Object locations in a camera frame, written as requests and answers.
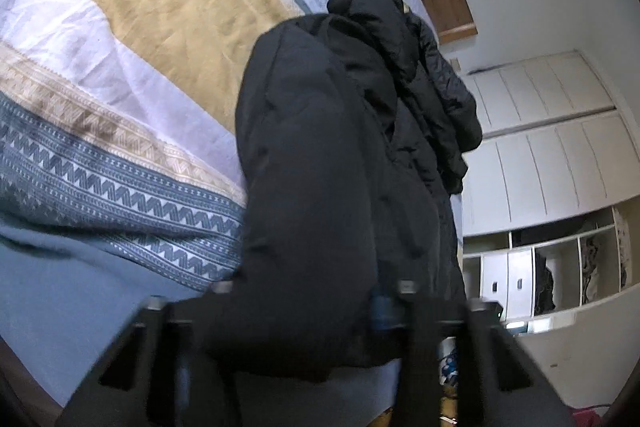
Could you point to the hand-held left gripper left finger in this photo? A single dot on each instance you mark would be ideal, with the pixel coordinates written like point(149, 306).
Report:
point(182, 332)

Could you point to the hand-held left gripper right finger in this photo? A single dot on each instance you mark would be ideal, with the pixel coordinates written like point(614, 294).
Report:
point(384, 313)

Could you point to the black puffer coat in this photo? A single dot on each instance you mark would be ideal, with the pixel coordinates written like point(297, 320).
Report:
point(320, 167)

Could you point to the blue and white bag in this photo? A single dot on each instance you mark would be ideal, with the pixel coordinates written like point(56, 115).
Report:
point(448, 364)

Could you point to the yellow cloth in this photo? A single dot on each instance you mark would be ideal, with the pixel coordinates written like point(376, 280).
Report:
point(447, 397)

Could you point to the blue bed sheet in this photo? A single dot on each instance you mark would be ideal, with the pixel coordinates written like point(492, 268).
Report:
point(65, 287)

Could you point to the white shelf unit with drawers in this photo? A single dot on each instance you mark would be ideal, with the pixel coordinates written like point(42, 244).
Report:
point(550, 267)

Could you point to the white wardrobe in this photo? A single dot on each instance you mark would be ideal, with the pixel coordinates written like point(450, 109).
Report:
point(545, 147)

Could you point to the striped duvet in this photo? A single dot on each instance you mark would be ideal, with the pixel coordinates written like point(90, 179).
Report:
point(140, 57)

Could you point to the wall socket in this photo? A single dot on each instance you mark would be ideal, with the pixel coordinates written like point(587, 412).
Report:
point(455, 63)

